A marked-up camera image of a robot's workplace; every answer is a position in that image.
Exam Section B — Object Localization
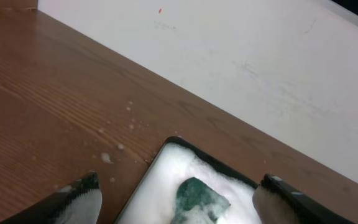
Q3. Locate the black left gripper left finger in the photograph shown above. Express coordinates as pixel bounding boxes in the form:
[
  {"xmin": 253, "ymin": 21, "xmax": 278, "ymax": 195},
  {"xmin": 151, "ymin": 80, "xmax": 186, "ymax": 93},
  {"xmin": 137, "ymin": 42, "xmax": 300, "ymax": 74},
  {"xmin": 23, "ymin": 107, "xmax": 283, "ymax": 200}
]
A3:
[{"xmin": 0, "ymin": 171, "xmax": 102, "ymax": 224}]

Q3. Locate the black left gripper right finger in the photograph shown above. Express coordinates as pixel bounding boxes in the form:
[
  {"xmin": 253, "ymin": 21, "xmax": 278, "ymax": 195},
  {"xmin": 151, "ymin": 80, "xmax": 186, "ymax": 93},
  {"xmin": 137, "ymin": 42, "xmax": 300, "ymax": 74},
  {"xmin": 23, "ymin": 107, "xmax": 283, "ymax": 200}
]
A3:
[{"xmin": 252, "ymin": 174, "xmax": 352, "ymax": 224}]

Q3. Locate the green yellow sponge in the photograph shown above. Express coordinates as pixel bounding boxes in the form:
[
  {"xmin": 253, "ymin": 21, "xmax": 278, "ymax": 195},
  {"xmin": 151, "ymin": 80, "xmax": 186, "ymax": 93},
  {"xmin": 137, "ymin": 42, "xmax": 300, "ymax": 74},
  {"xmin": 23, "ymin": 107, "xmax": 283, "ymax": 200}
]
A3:
[{"xmin": 170, "ymin": 177, "xmax": 231, "ymax": 224}]

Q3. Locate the black rectangular foam tray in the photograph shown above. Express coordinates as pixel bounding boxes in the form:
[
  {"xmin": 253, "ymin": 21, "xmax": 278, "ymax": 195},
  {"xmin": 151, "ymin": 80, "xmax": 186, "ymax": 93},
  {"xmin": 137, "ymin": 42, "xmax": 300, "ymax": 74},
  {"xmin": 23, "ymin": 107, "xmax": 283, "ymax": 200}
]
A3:
[{"xmin": 116, "ymin": 137, "xmax": 260, "ymax": 224}]

